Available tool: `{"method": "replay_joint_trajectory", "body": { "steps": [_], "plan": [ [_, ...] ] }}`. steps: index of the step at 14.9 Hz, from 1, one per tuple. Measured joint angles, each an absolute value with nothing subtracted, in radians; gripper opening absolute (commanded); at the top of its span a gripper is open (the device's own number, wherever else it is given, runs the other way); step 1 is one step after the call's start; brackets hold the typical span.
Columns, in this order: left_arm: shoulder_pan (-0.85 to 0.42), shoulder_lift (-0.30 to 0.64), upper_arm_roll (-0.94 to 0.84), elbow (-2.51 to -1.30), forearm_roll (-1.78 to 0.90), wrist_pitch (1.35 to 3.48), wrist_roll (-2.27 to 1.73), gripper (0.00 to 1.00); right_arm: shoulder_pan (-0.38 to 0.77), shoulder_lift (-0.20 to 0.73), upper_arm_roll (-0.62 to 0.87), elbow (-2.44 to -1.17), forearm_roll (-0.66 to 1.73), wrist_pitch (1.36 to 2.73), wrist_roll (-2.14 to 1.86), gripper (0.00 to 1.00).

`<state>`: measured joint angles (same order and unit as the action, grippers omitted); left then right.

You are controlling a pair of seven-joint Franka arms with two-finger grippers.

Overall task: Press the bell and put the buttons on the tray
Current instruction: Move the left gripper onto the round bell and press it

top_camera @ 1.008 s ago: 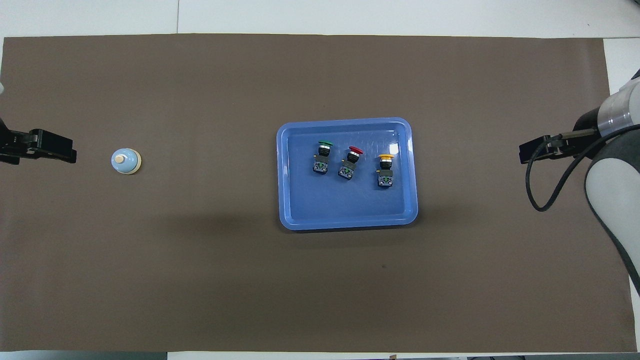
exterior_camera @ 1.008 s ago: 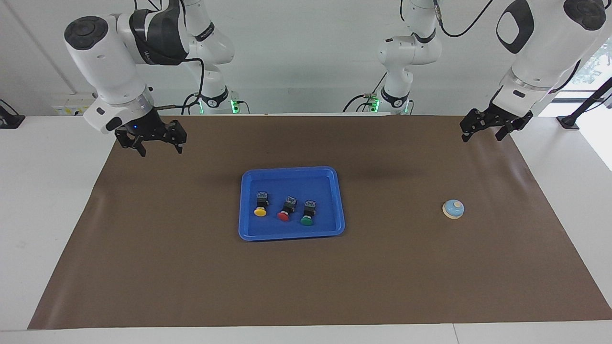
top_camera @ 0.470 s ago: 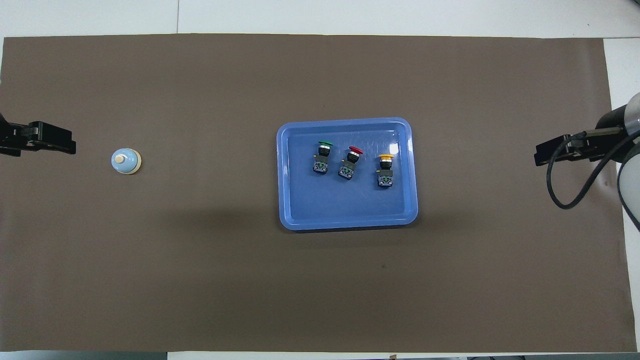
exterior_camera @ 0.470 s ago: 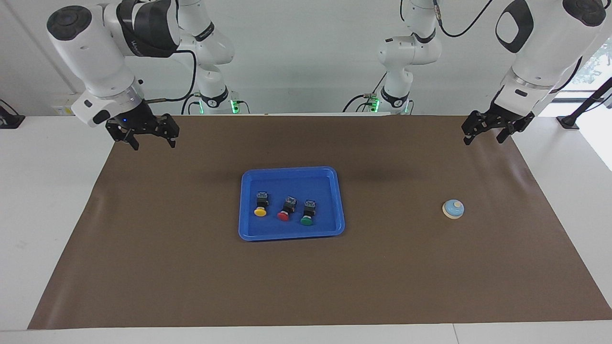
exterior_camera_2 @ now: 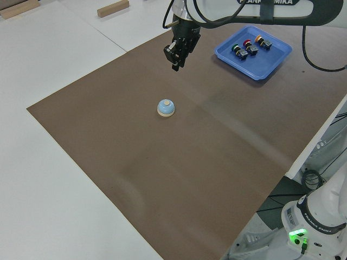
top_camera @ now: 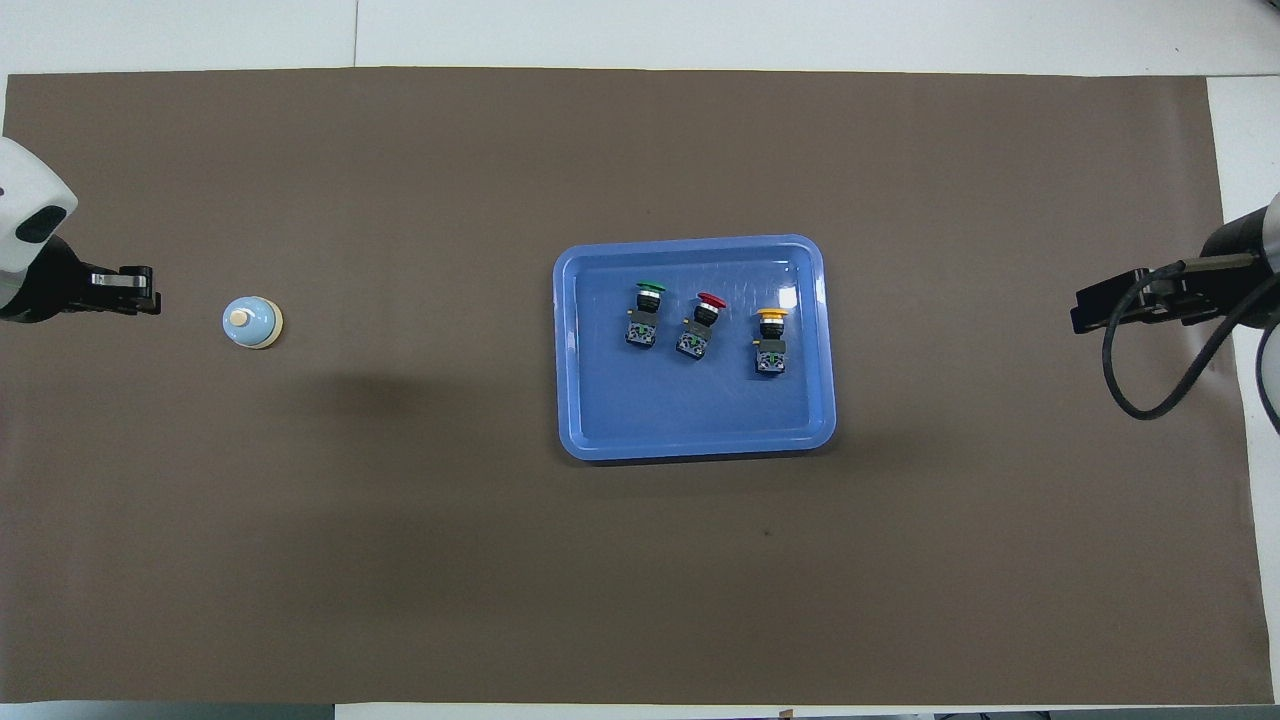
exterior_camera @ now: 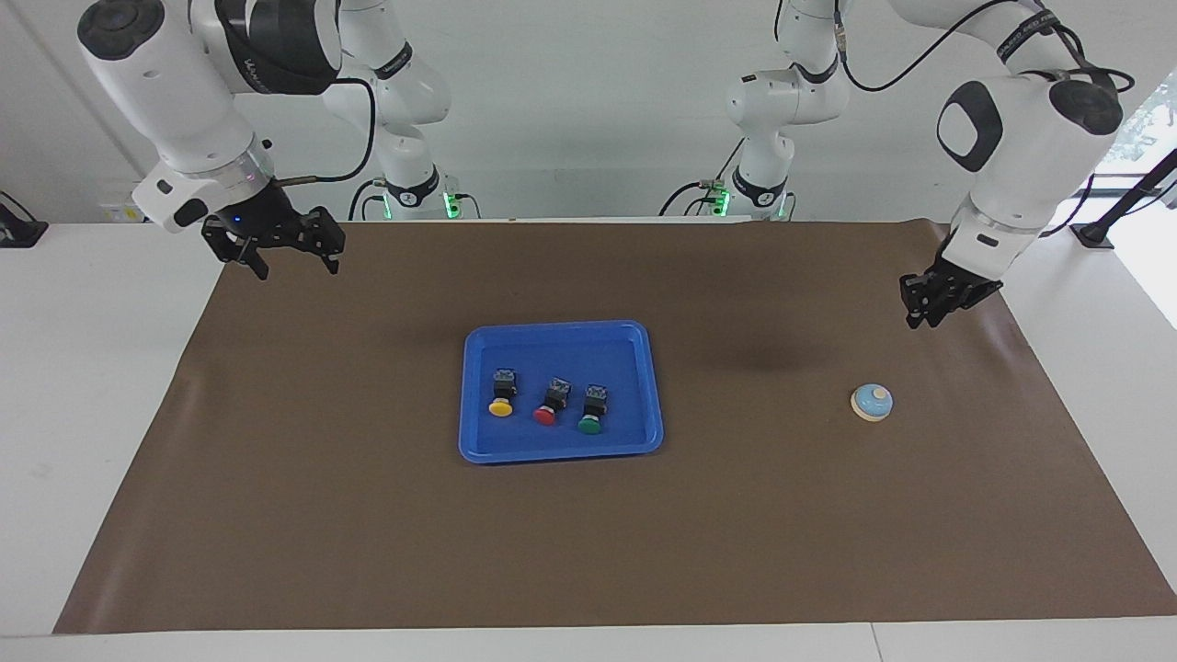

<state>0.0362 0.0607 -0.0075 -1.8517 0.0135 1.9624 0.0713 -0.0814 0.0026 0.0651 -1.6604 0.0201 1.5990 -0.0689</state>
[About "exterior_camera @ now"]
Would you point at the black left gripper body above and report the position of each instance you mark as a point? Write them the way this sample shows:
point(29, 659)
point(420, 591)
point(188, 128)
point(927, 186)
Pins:
point(961, 285)

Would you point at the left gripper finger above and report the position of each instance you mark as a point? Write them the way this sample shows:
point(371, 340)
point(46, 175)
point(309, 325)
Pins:
point(915, 299)
point(940, 311)

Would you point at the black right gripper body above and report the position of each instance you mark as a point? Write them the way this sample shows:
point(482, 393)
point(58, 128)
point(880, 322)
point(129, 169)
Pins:
point(262, 219)

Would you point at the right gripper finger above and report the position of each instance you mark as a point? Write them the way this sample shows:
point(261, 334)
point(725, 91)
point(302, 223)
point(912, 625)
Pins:
point(331, 237)
point(225, 244)

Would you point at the light blue desk bell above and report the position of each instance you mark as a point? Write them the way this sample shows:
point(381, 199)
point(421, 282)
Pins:
point(869, 406)

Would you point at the yellow mushroom push button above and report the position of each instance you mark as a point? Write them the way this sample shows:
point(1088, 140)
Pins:
point(501, 408)

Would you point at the red mushroom push button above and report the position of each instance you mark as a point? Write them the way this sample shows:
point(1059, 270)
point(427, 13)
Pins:
point(544, 416)

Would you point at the green mushroom push button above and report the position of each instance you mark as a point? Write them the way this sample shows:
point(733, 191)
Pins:
point(589, 424)

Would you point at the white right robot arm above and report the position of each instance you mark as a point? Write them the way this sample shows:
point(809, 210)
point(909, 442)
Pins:
point(175, 92)

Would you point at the blue plastic tray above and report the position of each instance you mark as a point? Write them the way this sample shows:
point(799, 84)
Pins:
point(561, 354)

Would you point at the black stand with rod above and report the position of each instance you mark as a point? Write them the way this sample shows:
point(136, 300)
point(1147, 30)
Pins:
point(1092, 235)
point(23, 234)

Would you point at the bright window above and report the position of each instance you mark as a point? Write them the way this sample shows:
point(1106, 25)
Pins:
point(1149, 129)

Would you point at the brown table mat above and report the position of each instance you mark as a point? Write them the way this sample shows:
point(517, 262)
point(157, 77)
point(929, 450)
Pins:
point(368, 542)

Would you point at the white wall box yellow sticker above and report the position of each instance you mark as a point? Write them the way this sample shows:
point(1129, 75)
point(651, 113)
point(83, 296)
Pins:
point(115, 213)

